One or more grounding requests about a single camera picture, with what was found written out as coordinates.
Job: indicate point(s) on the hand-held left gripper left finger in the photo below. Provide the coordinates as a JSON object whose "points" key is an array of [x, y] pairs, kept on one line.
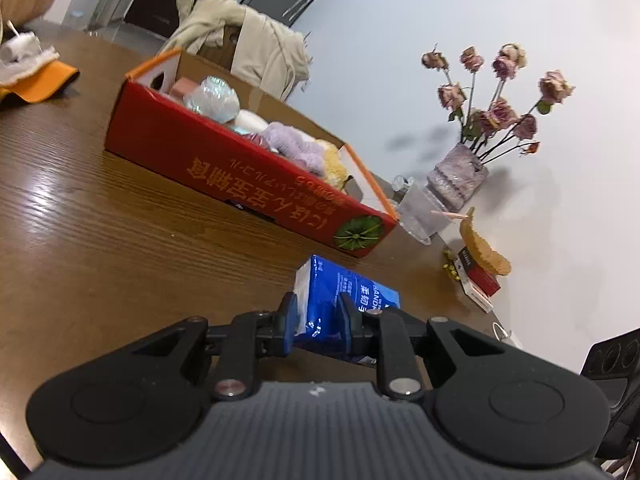
{"points": [[290, 327]]}

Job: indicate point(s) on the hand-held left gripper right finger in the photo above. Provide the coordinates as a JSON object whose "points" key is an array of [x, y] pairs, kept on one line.
{"points": [[346, 327]]}

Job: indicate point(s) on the pink sponge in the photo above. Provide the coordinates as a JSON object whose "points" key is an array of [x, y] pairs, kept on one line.
{"points": [[182, 89]]}

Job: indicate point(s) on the white flat box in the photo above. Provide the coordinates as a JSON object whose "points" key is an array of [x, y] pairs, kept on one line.
{"points": [[475, 295]]}

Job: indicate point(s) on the yellow plush toy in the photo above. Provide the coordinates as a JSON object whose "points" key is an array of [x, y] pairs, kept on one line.
{"points": [[335, 167]]}

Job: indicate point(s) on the dried pink roses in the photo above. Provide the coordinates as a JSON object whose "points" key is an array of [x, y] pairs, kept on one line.
{"points": [[495, 105]]}

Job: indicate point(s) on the black chair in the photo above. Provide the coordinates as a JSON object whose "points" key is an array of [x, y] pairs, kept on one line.
{"points": [[615, 375]]}

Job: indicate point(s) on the pink glass vase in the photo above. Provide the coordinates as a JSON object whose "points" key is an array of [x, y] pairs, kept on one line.
{"points": [[457, 177]]}

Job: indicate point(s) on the white fluffy cloth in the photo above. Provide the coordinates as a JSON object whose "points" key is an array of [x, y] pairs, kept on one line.
{"points": [[22, 55]]}

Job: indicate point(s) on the clear plastic cup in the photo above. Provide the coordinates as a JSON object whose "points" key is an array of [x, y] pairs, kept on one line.
{"points": [[417, 210]]}

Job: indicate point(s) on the beige jacket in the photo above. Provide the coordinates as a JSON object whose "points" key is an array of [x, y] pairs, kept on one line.
{"points": [[260, 40]]}

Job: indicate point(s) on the small yellow dried flowers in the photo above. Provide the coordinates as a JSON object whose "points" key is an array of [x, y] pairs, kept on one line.
{"points": [[451, 265]]}

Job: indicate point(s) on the blue tissue pack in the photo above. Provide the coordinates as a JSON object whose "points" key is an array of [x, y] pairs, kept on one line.
{"points": [[325, 300]]}

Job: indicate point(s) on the orange cap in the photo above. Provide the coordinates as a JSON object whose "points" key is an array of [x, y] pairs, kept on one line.
{"points": [[42, 82]]}

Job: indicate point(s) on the red cigarette pack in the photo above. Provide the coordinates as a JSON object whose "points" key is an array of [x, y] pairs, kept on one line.
{"points": [[480, 272]]}

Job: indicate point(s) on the red cardboard box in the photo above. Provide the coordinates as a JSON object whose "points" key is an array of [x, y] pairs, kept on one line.
{"points": [[200, 155]]}

